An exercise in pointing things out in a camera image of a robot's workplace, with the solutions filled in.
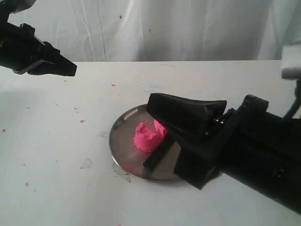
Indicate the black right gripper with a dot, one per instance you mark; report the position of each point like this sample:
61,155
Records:
257,148

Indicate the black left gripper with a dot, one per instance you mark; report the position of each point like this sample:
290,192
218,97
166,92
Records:
22,51

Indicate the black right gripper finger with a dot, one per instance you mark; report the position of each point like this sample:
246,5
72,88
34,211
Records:
188,117

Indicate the black plastic knife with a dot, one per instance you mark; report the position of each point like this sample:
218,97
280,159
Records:
158,154

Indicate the pink play dough lump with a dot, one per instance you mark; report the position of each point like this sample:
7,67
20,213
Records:
146,139

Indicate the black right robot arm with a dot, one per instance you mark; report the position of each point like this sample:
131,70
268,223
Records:
255,147

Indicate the white backdrop curtain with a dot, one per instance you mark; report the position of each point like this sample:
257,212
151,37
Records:
165,30

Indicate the round stainless steel plate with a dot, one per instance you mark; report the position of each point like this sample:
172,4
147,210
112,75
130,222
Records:
131,159

